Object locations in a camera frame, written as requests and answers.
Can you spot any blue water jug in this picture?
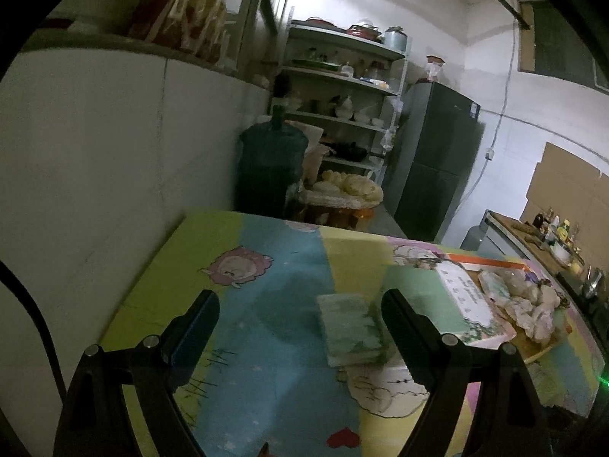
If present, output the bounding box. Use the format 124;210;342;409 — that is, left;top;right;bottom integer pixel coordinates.
237;118;311;223

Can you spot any black stove top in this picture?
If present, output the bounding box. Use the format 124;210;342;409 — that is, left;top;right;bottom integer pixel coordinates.
556;265;609;306

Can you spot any black cable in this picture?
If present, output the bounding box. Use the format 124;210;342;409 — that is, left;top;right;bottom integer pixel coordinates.
0;261;68;406

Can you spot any white plush toy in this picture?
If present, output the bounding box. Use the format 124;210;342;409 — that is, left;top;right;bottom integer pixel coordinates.
504;273;549;304

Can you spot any white cloth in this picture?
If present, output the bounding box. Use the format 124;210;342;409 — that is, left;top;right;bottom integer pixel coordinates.
509;290;563;344

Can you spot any light blue pot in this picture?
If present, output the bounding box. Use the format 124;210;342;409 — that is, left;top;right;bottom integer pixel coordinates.
383;27;410;53

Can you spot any green tissue pack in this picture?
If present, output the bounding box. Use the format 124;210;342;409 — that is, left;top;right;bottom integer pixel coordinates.
316;293;397;368

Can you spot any black water pump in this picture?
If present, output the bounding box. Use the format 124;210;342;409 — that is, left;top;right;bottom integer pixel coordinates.
271;73;294;121

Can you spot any colourful printed blanket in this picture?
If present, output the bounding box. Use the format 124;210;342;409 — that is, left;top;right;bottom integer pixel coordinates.
99;208;609;457

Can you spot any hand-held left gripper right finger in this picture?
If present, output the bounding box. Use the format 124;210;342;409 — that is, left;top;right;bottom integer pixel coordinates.
382;288;555;457

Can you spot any glass jar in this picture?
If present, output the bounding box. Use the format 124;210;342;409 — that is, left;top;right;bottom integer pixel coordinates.
425;54;446;83

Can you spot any orange rimmed cardboard box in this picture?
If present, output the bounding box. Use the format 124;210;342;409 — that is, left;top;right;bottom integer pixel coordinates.
437;252;580;368

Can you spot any kitchen counter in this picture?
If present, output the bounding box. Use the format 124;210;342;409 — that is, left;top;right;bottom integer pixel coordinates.
477;208;609;327

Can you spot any black frying pan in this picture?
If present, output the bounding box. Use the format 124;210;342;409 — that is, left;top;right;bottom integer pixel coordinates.
322;140;387;163

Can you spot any red pot with lid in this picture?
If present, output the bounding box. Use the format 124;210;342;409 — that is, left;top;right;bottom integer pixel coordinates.
347;19;384;42

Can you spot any grey gas cylinder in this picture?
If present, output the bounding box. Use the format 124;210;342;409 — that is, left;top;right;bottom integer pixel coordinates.
459;223;487;251

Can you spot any sliding glass window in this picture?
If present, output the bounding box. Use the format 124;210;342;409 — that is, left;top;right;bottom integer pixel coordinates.
204;0;284;87

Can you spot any pale yellow lumpy bundle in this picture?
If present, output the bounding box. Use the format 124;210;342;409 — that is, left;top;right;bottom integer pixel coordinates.
313;168;384;204

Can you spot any dark refrigerator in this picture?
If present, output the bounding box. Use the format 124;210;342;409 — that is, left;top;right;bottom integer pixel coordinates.
382;81;482;244

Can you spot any metal shelf rack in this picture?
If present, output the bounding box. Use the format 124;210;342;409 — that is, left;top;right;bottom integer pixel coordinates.
280;19;411;187

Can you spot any high dark window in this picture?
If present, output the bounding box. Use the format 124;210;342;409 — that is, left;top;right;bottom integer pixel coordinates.
516;0;609;92

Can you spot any white plastic bucket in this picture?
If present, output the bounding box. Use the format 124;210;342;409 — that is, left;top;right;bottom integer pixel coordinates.
303;126;335;185

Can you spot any cardboard wall sheet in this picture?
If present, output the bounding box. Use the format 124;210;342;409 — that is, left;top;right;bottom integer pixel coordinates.
522;141;609;244

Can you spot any white wall cable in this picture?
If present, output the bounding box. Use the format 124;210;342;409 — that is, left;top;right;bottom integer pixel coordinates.
456;10;520;221

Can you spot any white bowl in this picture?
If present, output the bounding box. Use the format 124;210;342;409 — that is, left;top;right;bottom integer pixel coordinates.
549;240;575;266

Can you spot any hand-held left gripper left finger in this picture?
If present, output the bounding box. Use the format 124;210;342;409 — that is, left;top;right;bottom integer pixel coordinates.
52;289;221;457

